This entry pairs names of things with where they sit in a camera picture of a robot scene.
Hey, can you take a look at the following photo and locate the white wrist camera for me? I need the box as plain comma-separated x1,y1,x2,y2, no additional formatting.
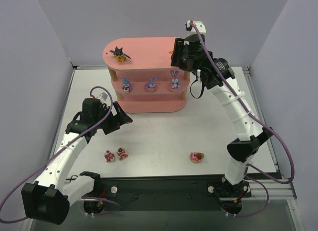
91,92,108,103
185,20,206,36

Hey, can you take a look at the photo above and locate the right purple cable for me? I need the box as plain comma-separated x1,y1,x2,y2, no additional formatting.
190,21,295,184

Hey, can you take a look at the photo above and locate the purple cable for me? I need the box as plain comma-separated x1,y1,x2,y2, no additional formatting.
0,85,114,222
190,21,295,184

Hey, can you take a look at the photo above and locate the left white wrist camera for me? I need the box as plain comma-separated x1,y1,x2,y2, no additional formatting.
91,92,108,103

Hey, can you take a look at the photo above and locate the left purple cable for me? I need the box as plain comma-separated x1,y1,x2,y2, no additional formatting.
0,85,114,222

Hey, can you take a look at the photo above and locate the small purple bunny toy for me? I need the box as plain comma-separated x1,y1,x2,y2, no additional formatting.
122,77,132,93

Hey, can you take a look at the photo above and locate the red white cake toy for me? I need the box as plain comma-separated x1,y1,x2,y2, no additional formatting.
104,150,115,162

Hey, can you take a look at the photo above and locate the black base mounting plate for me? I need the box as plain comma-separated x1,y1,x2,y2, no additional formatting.
83,175,251,215

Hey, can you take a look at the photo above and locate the black bat creature toy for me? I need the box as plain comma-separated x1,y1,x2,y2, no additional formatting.
109,46,131,62

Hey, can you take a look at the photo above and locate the blue bunny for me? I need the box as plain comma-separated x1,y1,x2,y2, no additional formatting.
170,70,181,91

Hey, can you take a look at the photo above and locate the pink three-tier shelf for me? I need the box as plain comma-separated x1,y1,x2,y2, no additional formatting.
103,37,190,113

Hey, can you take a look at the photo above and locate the purple bunny donut toy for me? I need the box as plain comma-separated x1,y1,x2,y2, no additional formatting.
145,77,158,92

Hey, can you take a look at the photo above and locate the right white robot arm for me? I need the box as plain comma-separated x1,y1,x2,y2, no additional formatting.
171,35,272,185

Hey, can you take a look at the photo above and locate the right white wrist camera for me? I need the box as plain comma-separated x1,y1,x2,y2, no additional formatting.
185,20,206,36

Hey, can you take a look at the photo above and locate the pink bear strawberry donut toy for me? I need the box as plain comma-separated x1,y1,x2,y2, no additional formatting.
189,152,205,163

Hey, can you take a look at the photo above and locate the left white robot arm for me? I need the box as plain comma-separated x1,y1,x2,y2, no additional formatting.
21,98,133,225

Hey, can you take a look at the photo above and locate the strawberry cake bear toy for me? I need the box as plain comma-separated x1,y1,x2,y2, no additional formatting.
116,148,128,160

